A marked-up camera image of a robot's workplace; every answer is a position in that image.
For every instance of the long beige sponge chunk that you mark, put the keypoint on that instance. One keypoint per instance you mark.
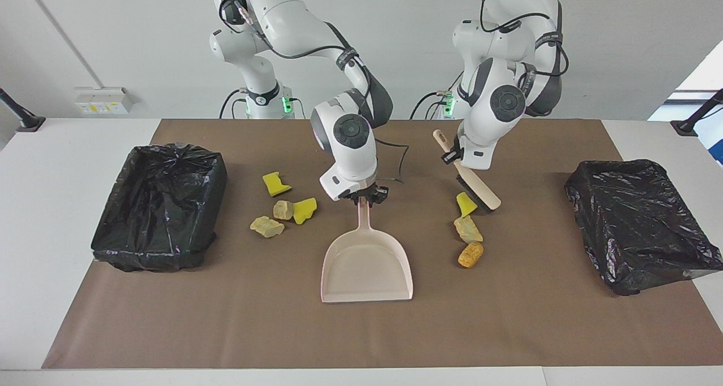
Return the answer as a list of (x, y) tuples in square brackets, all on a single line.
[(266, 227)]

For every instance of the beige hand brush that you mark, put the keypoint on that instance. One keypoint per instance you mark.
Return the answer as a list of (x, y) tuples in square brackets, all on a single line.
[(480, 188)]

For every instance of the blue panel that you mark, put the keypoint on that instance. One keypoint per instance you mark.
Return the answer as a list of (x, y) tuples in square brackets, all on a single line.
[(714, 143)]

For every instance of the notched yellow sponge piece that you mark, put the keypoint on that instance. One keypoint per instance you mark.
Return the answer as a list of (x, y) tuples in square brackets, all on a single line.
[(275, 185)]

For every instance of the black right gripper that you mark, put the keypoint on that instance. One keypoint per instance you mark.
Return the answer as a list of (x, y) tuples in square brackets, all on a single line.
[(370, 193)]

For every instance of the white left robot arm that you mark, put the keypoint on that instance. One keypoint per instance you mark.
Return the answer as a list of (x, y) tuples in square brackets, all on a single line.
[(497, 109)]

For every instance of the small beige sponge chunk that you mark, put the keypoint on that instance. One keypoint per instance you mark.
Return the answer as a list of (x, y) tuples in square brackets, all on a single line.
[(282, 210)]

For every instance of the white wall socket box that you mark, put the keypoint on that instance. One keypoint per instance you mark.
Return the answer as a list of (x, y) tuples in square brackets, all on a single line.
[(101, 100)]

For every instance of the orange-brown sponge lump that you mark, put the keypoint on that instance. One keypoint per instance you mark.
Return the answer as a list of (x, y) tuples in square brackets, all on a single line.
[(470, 255)]

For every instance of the pale pink dustpan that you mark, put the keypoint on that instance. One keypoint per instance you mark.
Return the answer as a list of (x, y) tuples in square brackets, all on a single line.
[(367, 267)]

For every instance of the brown table mat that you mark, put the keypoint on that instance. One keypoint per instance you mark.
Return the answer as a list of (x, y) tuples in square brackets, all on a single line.
[(508, 329)]

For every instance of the bin with black bag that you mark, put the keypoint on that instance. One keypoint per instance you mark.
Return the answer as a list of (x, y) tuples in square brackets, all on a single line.
[(638, 222), (158, 216)]

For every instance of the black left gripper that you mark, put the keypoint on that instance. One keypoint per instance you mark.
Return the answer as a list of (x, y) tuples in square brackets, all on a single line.
[(460, 146)]

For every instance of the yellow green-backed sponge piece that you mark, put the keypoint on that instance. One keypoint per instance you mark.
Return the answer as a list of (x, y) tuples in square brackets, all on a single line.
[(466, 205)]

